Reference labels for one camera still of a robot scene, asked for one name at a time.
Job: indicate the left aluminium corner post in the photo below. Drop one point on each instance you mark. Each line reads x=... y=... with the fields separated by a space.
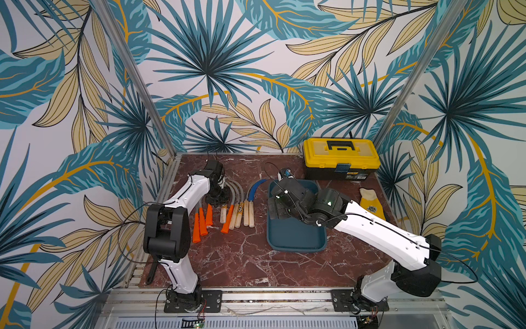
x=110 y=24

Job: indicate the yellow work glove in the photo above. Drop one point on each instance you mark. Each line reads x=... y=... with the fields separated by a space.
x=370 y=202

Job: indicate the wooden sickle yellow label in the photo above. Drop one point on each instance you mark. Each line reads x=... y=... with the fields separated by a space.
x=223 y=215

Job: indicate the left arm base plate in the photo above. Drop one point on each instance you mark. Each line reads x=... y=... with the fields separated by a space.
x=209 y=301

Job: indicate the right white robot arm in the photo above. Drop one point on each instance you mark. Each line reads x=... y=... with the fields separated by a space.
x=413 y=268

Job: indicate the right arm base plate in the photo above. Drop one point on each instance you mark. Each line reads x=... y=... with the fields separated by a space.
x=350 y=300

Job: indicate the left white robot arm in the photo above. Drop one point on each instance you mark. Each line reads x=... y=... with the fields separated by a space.
x=167 y=236

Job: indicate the blue blade wooden sickle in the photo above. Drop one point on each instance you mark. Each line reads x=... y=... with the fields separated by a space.
x=251 y=198

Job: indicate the wooden handle sickle plain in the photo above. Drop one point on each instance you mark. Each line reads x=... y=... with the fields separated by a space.
x=236 y=205

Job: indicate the aluminium corner post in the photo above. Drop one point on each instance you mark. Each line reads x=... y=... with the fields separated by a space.
x=110 y=24
x=436 y=40

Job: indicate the right aluminium corner post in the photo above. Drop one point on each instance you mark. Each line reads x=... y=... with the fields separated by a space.
x=436 y=40

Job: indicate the wooden sickle grey blade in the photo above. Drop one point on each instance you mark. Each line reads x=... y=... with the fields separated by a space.
x=246 y=210

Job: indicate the yellow black toolbox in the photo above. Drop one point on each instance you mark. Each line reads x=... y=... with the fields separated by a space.
x=340 y=159

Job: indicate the orange handle sickle far left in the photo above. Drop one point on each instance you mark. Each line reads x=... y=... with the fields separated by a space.
x=196 y=229

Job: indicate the teal plastic tray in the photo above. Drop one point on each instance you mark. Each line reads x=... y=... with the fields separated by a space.
x=291 y=235

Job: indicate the front aluminium rail frame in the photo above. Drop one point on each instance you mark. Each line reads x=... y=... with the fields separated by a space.
x=308 y=307

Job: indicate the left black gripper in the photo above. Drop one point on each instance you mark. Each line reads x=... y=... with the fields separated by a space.
x=225 y=199

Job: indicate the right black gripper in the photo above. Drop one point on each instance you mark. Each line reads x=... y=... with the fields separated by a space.
x=283 y=203

